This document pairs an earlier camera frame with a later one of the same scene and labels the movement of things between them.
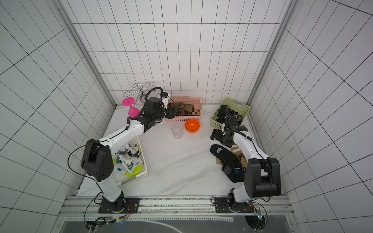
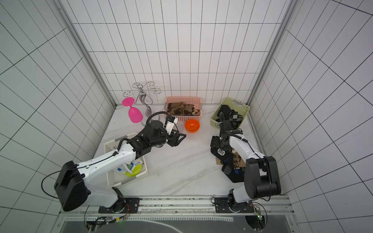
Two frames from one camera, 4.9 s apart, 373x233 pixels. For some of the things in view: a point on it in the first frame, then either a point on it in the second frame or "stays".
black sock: (221, 113) stays
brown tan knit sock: (180, 108) stays
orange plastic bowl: (192, 125) stays
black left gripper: (171, 111) → (174, 141)
